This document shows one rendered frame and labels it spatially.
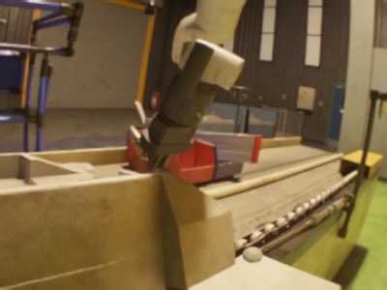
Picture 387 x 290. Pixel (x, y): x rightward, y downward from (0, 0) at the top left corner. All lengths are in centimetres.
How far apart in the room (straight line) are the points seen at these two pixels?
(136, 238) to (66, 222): 8
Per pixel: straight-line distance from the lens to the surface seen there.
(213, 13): 41
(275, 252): 67
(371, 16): 614
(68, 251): 28
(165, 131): 54
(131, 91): 1246
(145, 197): 30
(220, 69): 50
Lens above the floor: 110
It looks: 11 degrees down
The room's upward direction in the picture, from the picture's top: 7 degrees clockwise
